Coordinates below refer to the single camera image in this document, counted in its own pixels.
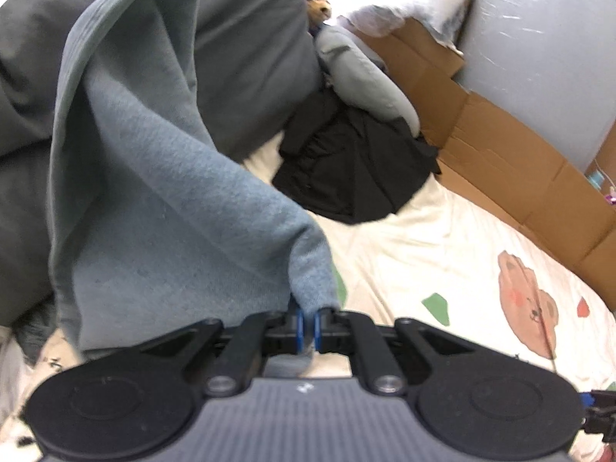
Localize blue denim pants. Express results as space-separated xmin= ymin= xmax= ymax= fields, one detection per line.
xmin=49 ymin=0 xmax=338 ymax=359

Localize cream bear print bedsheet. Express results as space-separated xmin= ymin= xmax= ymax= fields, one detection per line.
xmin=0 ymin=129 xmax=616 ymax=462

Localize black garment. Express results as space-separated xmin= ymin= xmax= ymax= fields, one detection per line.
xmin=271 ymin=88 xmax=440 ymax=224

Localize brown cardboard sheet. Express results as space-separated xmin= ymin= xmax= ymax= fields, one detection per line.
xmin=358 ymin=20 xmax=615 ymax=308

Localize teal cap detergent bottle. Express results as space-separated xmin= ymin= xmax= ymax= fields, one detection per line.
xmin=588 ymin=170 xmax=604 ymax=191

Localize white black fluffy blanket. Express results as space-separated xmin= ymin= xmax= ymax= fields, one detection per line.
xmin=1 ymin=297 xmax=80 ymax=462

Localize grey neck pillow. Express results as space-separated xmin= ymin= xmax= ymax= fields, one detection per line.
xmin=314 ymin=26 xmax=421 ymax=138

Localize dark grey pillow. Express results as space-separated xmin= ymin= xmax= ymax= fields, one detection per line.
xmin=1 ymin=0 xmax=318 ymax=325

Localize small teddy bear toy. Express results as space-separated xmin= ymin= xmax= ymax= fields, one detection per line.
xmin=306 ymin=0 xmax=332 ymax=30

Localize grey wrapped mattress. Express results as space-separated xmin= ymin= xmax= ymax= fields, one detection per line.
xmin=457 ymin=0 xmax=615 ymax=170

